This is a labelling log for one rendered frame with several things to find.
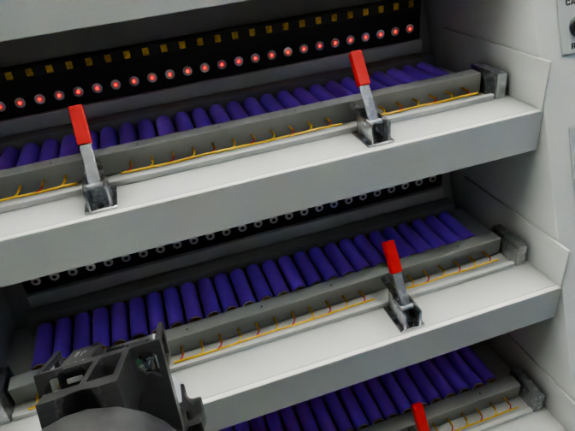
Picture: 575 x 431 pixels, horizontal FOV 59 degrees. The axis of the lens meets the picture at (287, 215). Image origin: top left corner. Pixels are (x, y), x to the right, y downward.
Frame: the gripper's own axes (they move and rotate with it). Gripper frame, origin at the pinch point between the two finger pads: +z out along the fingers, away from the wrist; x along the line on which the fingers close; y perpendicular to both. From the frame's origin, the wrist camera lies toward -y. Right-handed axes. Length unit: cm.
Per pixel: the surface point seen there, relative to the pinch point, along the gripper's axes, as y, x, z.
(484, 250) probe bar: 0.8, -40.2, 10.6
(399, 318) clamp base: -2.3, -25.7, 5.7
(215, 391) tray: -3.5, -5.4, 5.3
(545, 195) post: 6.4, -44.7, 3.9
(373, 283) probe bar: 1.0, -25.4, 10.2
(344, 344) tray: -3.2, -19.2, 5.9
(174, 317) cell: 3.1, -3.0, 12.8
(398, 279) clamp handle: 1.8, -26.6, 5.7
